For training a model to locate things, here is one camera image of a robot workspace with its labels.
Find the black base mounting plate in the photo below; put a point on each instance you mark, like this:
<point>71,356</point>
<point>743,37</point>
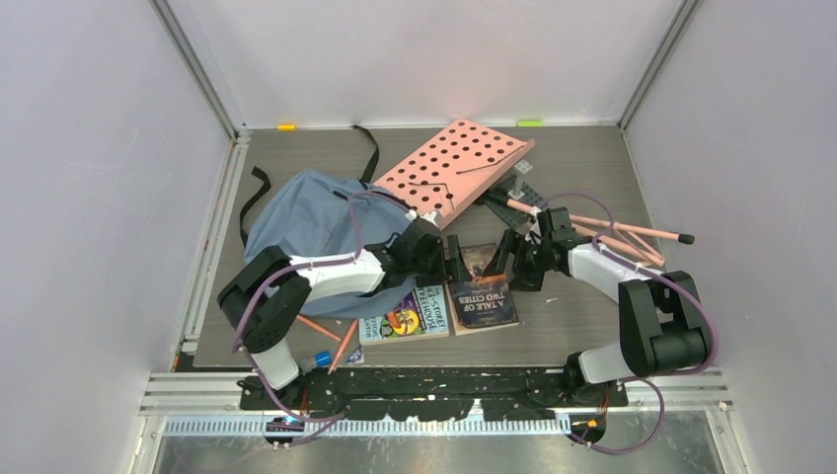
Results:
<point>431,394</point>

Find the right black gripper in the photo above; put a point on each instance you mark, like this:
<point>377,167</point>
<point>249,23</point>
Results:
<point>524,279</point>

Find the pink perforated music stand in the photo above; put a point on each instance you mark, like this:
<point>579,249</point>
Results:
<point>583,168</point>

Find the orange pencil long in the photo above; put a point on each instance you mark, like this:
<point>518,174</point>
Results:
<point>343,346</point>

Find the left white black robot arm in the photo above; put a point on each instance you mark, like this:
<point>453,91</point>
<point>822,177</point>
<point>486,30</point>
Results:
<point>263,300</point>

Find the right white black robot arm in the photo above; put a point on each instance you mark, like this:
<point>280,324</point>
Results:
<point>662,328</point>

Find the blue fabric backpack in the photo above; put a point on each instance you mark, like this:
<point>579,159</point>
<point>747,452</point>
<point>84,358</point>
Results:
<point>309,217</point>

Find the blue grey glue stick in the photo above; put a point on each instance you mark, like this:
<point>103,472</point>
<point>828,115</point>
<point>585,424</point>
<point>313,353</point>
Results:
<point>319,360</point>

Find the Tale of Two Cities book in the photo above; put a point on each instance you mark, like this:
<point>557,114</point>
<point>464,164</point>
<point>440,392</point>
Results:
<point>484,303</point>

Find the Storey Treehouse colourful book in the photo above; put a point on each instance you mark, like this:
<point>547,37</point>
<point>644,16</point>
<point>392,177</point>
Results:
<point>422,314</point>

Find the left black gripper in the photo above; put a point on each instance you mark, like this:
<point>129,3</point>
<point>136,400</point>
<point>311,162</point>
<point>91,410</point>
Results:
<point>451,268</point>

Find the orange pencil short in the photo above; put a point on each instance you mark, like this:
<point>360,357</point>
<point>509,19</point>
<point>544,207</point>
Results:
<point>317,327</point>

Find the dark grey lego plate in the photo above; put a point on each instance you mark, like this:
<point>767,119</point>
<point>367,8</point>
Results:
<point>512,199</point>

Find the aluminium front rail frame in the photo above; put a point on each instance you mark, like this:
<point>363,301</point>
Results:
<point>325,245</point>

